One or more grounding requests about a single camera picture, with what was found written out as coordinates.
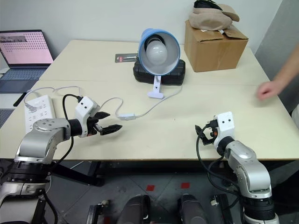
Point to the white light bulb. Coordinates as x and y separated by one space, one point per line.
156 53

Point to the beige folded garment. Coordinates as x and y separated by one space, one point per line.
210 18

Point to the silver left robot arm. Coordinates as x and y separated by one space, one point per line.
38 140

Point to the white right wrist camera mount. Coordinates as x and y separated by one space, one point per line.
225 127

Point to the black object on garment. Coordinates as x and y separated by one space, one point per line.
205 3

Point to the dark rounded shape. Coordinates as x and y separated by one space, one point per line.
192 210
136 210

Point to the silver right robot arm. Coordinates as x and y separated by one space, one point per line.
247 168

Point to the blue desk lamp white clamp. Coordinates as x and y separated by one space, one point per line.
171 51

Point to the person's bare forearm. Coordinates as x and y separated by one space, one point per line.
288 67

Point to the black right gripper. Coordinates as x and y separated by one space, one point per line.
211 129

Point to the black plastic tool case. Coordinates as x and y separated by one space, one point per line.
174 75

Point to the open blue-grey laptop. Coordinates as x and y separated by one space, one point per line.
23 53

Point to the brown cardboard box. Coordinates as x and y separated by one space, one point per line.
215 51

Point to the person's bare hand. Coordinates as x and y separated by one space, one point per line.
268 89

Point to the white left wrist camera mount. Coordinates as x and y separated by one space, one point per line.
84 107

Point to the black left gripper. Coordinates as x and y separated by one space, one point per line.
92 127

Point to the black table frame leg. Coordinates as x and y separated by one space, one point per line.
77 173

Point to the white power strip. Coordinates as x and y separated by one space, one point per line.
39 112

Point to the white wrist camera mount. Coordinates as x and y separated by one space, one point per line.
225 127
84 107

